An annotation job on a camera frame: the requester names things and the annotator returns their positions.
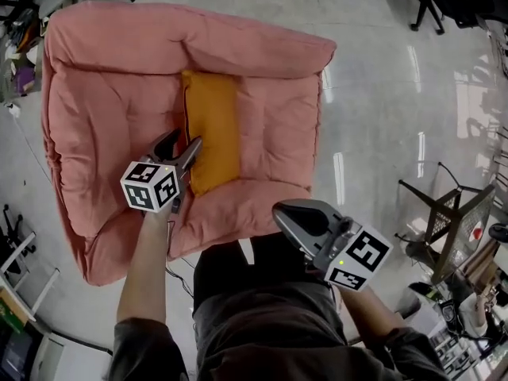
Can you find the person's grey shirt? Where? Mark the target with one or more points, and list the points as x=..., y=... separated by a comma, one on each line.
x=278, y=339

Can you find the basket of clutter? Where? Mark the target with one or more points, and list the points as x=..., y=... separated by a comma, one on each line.
x=24, y=78

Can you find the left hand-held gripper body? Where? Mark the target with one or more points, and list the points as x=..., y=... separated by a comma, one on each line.
x=148, y=187

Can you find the person's right forearm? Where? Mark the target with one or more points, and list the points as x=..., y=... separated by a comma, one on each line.
x=369, y=312

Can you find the orange cushion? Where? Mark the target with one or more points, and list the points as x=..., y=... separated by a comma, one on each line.
x=214, y=133

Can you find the white desk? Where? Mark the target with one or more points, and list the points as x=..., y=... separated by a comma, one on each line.
x=35, y=288

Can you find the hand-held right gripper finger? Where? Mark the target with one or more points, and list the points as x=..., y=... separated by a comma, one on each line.
x=287, y=234
x=313, y=205

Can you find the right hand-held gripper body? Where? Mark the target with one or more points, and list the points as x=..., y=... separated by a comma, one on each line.
x=359, y=256

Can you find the pink cushioned armchair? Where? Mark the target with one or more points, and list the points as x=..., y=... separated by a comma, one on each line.
x=111, y=105

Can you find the white power strip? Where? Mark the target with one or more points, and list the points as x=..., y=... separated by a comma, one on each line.
x=12, y=110

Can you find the person's black trousers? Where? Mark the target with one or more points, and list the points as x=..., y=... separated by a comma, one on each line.
x=238, y=268

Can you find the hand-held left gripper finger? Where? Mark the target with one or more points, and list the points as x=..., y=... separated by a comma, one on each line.
x=190, y=157
x=162, y=147

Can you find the black perforated metal chair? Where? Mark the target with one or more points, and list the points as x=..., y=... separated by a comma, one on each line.
x=464, y=228

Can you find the black swivel chair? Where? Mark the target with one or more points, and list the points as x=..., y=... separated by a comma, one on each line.
x=16, y=240

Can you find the person's left forearm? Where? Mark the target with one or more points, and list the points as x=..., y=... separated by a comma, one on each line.
x=145, y=260

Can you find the red round button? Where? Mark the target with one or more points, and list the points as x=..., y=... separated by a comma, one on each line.
x=477, y=233

